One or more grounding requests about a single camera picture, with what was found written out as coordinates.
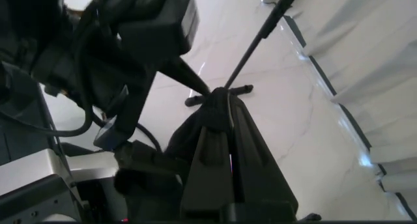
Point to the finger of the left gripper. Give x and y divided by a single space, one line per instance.
146 168

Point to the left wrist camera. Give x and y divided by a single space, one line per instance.
153 25

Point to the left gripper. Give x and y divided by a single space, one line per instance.
97 74

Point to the black garment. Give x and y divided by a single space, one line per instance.
208 110

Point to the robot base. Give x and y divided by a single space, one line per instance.
32 172

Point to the white curtain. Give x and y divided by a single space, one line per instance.
365 54

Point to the black clothes rack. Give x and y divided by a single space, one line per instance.
260 32

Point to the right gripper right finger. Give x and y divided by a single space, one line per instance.
257 172

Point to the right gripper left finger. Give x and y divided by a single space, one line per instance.
208 185

